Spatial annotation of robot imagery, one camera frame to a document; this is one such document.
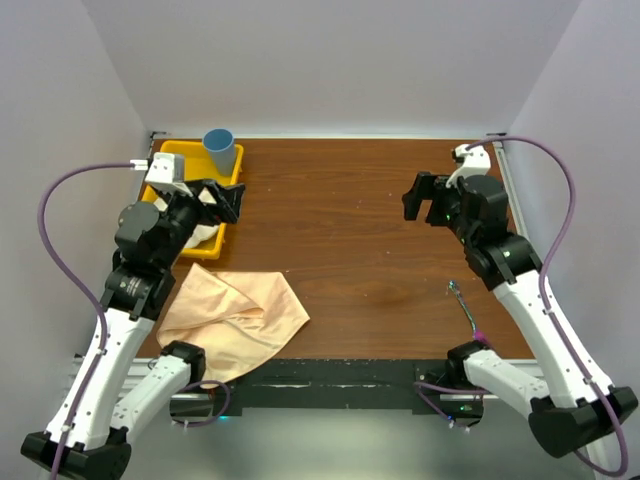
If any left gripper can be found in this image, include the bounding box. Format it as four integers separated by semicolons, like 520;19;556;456
156;176;244;269

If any peach cloth napkin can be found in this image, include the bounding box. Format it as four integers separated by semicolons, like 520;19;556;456
156;264;310;382

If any iridescent purple fork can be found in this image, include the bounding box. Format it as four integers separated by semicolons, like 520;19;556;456
448;280;489;345

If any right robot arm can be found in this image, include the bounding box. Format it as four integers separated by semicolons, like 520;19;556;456
402;172;638;458

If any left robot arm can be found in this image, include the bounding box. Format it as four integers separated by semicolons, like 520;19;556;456
21;179;245;479

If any yellow plastic tray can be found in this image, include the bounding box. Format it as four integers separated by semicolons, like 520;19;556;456
154;140;245;260

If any white divided plate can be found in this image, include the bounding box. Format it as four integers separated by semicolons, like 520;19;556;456
153;197;220;249

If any blue plastic cup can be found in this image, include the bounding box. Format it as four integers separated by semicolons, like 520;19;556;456
202;128;236;176

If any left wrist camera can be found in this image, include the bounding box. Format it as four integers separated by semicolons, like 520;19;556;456
145;152;185;185

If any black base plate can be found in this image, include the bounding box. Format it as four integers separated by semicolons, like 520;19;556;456
169;359;484;425

